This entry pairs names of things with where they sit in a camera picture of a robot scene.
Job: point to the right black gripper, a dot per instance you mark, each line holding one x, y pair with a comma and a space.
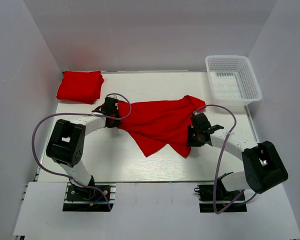
196, 131

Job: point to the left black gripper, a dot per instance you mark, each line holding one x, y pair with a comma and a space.
112, 112

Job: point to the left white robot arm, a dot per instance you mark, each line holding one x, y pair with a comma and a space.
66, 143

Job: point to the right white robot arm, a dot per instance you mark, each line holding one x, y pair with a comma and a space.
263, 168

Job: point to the folded red t shirt stack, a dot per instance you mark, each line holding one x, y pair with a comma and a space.
82, 87

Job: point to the white plastic basket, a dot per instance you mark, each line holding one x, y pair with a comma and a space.
232, 80

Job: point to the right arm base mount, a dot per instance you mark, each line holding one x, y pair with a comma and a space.
223, 197

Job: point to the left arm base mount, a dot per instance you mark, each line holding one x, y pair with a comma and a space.
77, 199

